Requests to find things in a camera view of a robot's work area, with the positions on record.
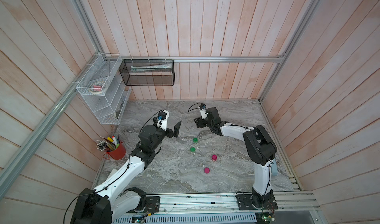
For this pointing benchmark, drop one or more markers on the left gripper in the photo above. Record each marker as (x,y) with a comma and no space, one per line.
(175,133)

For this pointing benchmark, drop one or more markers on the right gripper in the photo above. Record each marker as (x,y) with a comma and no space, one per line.
(199,122)

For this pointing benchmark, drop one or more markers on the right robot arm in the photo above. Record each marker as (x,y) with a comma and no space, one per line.
(260,148)

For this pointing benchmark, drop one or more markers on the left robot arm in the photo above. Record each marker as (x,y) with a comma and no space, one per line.
(112,198)

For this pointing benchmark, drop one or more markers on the red pencil cup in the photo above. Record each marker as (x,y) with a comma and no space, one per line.
(116,154)

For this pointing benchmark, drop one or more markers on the bundle of pencils and pens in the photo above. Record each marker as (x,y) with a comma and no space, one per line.
(107,144)

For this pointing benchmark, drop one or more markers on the blue grey stapler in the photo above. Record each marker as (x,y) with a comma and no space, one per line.
(274,168)

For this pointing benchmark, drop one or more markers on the tape roll on shelf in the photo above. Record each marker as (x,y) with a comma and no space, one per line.
(98,88)

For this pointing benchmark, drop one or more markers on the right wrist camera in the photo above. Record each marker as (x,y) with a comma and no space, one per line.
(203,108)

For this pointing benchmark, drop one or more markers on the black mesh wall basket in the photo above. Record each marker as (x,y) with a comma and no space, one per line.
(147,72)

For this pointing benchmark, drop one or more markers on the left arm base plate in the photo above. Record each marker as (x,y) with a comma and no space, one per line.
(147,205)

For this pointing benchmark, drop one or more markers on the white wire shelf rack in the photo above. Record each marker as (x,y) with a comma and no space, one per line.
(108,107)

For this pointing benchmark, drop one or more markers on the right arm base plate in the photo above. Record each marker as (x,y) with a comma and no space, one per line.
(256,202)

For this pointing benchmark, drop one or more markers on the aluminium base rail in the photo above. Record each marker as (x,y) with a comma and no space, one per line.
(171,204)

